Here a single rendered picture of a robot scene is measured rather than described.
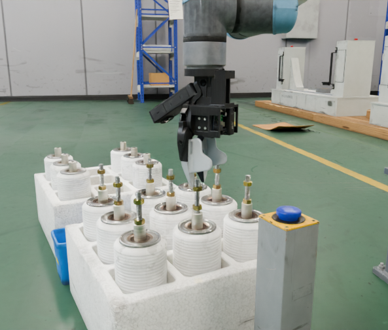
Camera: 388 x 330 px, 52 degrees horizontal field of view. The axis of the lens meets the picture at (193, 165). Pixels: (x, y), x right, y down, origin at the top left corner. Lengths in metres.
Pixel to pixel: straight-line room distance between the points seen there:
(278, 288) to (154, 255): 0.21
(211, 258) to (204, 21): 0.42
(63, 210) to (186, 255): 0.52
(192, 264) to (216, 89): 0.32
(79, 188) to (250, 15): 0.73
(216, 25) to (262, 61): 7.00
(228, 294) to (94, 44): 6.55
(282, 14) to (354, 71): 3.55
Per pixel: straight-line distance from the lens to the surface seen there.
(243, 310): 0.84
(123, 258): 0.72
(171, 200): 0.87
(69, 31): 7.18
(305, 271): 0.69
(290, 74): 5.46
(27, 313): 1.06
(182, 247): 0.77
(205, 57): 0.68
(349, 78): 4.24
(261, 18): 0.72
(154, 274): 0.73
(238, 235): 0.82
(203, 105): 0.71
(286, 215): 0.66
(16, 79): 7.28
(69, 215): 1.20
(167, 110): 0.74
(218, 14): 0.70
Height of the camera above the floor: 0.55
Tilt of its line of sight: 14 degrees down
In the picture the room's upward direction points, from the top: straight up
